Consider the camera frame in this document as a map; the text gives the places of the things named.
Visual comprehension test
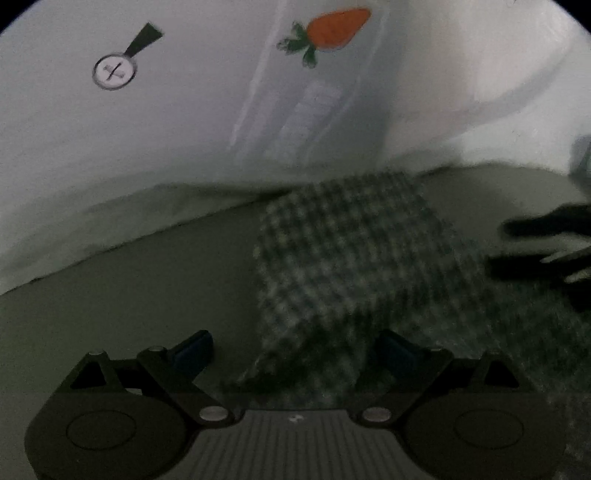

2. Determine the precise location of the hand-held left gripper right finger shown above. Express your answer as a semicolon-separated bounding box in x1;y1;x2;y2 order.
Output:
353;329;536;426

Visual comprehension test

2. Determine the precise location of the checked shirt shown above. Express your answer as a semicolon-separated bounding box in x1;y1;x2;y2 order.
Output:
222;170;591;480

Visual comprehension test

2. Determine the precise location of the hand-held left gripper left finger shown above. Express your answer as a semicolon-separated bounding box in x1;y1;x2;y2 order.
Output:
69;329;232;426

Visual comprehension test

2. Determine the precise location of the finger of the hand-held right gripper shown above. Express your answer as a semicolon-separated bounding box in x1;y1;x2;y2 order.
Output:
501;202;591;241
486;249;591;315

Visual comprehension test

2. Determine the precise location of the carrot print curtain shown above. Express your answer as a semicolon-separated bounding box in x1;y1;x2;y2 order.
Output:
0;0;591;296

